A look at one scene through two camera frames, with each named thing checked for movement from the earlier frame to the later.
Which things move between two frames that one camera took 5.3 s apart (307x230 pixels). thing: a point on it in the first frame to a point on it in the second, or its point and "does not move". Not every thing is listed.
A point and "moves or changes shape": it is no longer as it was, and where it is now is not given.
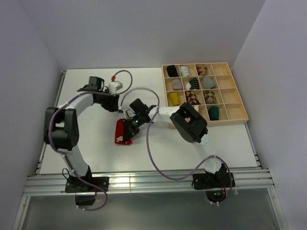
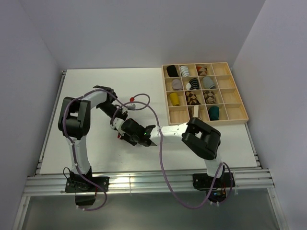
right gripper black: (130, 131) to (124, 137)
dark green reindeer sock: (214, 113) does not move
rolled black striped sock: (193, 84) does not move
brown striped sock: (196, 107) moves or changes shape
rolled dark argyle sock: (209, 97) does not move
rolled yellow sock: (174, 99) does not move
